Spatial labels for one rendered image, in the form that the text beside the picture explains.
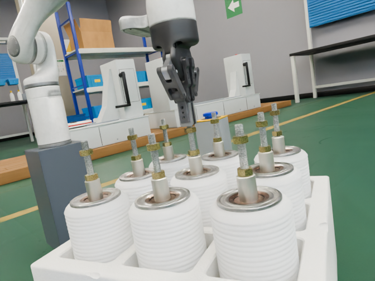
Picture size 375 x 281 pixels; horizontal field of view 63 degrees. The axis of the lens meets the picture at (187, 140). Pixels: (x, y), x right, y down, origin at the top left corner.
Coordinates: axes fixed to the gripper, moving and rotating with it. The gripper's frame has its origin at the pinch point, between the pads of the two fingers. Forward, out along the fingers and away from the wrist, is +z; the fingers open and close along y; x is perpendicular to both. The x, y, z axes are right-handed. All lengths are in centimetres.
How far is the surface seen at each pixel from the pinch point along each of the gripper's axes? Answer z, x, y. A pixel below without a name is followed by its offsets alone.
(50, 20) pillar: -196, 448, 473
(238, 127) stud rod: 1.4, -10.9, -13.2
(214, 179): 10.5, -3.8, -2.7
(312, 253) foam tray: 17.1, -17.3, -12.0
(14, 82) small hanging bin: -75, 462, 366
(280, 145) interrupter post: 8.6, -13.2, 9.8
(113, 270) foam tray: 17.2, 6.4, -17.7
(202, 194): 12.3, -2.1, -4.4
